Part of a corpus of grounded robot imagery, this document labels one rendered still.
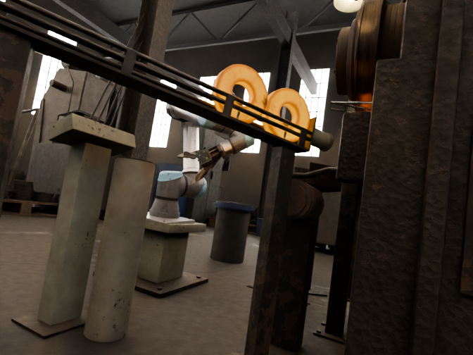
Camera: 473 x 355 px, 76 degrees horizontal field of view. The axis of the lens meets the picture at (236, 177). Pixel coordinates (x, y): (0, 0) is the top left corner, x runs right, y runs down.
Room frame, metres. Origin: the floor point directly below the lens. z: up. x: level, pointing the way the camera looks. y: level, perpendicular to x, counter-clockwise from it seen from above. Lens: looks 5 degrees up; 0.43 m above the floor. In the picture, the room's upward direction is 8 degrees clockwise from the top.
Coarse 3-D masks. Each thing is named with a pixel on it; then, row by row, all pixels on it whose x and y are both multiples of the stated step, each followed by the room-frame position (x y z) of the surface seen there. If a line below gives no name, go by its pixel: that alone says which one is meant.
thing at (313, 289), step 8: (296, 168) 1.95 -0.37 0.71; (304, 168) 1.95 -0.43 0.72; (312, 168) 1.69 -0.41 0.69; (320, 168) 1.70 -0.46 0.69; (320, 176) 1.70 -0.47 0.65; (328, 176) 1.70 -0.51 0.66; (312, 184) 1.69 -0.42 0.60; (320, 184) 1.70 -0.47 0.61; (328, 184) 1.70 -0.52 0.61; (336, 184) 1.71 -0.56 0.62; (312, 264) 1.78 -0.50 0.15; (312, 272) 1.78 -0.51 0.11; (312, 288) 1.82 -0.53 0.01
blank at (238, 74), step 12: (228, 72) 0.76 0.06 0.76; (240, 72) 0.78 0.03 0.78; (252, 72) 0.79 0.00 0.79; (216, 84) 0.75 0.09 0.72; (228, 84) 0.76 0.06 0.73; (240, 84) 0.81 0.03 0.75; (252, 84) 0.80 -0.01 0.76; (264, 84) 0.81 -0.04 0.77; (252, 96) 0.81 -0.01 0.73; (264, 96) 0.82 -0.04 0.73; (216, 108) 0.78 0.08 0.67; (264, 108) 0.82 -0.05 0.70; (252, 120) 0.80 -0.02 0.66
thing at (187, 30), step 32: (96, 0) 11.63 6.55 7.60; (128, 0) 11.32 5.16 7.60; (192, 0) 10.75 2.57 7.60; (224, 0) 10.48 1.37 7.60; (288, 0) 9.99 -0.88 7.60; (320, 0) 9.75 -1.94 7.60; (128, 32) 13.82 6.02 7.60; (192, 32) 12.99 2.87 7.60; (224, 32) 12.61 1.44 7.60; (256, 32) 12.25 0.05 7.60
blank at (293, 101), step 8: (288, 88) 0.85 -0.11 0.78; (272, 96) 0.83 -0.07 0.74; (280, 96) 0.84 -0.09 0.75; (288, 96) 0.85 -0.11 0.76; (296, 96) 0.87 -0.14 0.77; (272, 104) 0.83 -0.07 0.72; (280, 104) 0.84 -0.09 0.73; (288, 104) 0.86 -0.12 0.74; (296, 104) 0.87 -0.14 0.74; (304, 104) 0.88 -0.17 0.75; (272, 112) 0.83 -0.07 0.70; (296, 112) 0.88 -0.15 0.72; (304, 112) 0.88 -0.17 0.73; (272, 120) 0.83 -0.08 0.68; (296, 120) 0.88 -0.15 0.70; (304, 120) 0.89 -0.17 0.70; (264, 128) 0.86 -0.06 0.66; (272, 128) 0.84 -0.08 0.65; (280, 136) 0.85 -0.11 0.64; (288, 136) 0.86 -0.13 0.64
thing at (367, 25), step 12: (372, 0) 1.11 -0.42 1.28; (360, 12) 1.06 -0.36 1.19; (372, 12) 1.05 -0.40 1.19; (360, 24) 1.05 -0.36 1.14; (372, 24) 1.04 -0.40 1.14; (360, 36) 1.05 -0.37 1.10; (372, 36) 1.04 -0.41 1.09; (360, 48) 1.06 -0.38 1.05; (372, 48) 1.04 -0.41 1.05; (360, 60) 1.07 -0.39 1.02; (372, 60) 1.05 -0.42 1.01; (360, 72) 1.09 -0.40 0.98; (372, 72) 1.07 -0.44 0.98; (360, 84) 1.12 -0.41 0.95; (360, 96) 1.16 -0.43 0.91
